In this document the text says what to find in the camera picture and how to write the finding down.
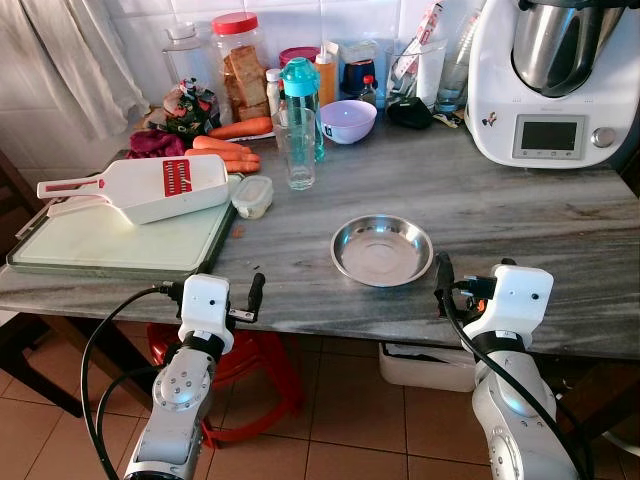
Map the red plastic stool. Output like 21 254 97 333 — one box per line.
147 321 307 452

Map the round stainless steel plate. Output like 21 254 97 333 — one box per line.
331 214 435 288

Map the white plastic storage box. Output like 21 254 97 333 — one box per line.
377 341 478 394

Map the pale green cutting board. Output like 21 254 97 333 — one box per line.
7 172 245 282

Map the white mandoline slicer red blade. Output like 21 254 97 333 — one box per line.
37 154 232 226

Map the orange carrot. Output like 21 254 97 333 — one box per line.
214 150 264 174
207 116 275 140
191 135 255 155

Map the dark red beetroot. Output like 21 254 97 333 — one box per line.
127 129 190 160

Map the clear drinking glass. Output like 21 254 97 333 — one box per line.
273 107 319 192

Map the floral patterned pouch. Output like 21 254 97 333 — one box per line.
158 79 223 137

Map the black rounded object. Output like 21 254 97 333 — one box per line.
386 96 435 130

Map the white kitchen cooking machine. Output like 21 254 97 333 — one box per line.
466 0 640 170

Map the lilac plastic bowl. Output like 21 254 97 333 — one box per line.
319 99 379 147

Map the small white spice shaker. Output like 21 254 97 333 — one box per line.
264 68 285 117

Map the small dark bottle red cap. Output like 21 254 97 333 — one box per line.
359 75 380 110

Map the clear jar with red lid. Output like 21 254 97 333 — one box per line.
209 12 270 124

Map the tall clear glass vessel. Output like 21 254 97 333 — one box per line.
435 8 483 114

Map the clear plastic measuring jug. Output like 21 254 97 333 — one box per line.
384 39 447 107

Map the teal water bottle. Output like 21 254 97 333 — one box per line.
280 57 327 164

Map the empty clear glass jar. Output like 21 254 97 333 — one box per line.
162 22 217 93

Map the dark blue mug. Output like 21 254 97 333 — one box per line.
339 58 379 101

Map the orange squeeze bottle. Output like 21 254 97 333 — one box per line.
315 50 338 107

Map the white curtain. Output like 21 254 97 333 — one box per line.
0 0 152 142

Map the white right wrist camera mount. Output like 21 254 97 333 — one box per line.
464 264 555 347

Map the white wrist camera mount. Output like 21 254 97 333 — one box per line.
464 264 555 347
179 274 237 353

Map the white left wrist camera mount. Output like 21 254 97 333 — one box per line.
179 274 237 353

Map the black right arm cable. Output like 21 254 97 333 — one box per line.
438 295 597 480

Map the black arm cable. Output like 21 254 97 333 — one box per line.
80 282 187 480
438 295 597 480

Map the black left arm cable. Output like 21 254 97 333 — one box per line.
80 282 187 480

